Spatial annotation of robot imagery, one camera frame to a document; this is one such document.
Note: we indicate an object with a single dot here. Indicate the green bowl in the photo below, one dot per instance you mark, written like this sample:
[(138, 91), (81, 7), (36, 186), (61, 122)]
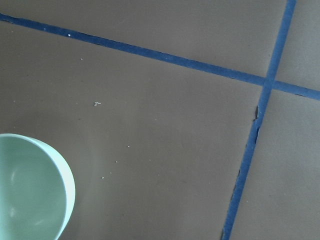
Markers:
[(37, 189)]

